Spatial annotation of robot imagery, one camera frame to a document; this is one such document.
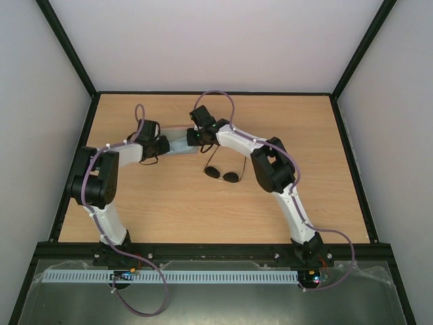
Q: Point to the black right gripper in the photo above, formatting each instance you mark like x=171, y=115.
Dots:
x=191, y=137

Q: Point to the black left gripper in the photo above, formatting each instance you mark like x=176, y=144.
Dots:
x=165, y=147

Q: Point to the pink glasses case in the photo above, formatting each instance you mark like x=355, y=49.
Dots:
x=173, y=133

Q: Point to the light blue cleaning cloth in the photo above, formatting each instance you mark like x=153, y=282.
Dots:
x=179, y=146

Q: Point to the black round sunglasses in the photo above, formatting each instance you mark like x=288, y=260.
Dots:
x=227, y=174

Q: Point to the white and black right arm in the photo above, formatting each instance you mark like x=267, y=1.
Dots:
x=273, y=169

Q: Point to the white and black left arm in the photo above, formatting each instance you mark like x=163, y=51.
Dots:
x=94, y=176

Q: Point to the grey metal front plate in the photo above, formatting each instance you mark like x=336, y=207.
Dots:
x=363, y=293

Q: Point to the black front mounting rail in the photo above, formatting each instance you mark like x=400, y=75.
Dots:
x=273, y=255

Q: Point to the white slotted cable duct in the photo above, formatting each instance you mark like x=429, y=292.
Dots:
x=171, y=277

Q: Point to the black left corner post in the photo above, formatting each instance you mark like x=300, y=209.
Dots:
x=56, y=26

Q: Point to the black frame corner post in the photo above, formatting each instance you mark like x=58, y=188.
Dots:
x=373, y=29

